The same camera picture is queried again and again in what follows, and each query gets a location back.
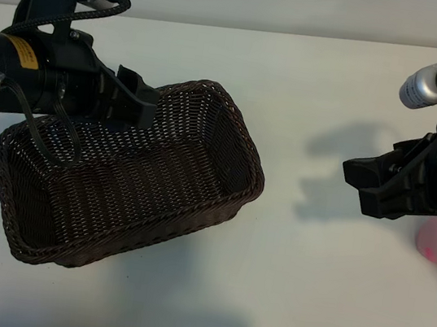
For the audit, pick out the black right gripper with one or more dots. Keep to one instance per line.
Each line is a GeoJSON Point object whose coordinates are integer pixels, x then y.
{"type": "Point", "coordinates": [434, 175]}

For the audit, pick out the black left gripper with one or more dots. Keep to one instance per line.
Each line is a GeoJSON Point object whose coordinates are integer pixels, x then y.
{"type": "Point", "coordinates": [86, 86]}

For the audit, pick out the dark brown wicker basket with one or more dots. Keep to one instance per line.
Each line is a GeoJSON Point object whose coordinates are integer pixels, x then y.
{"type": "Point", "coordinates": [149, 186]}

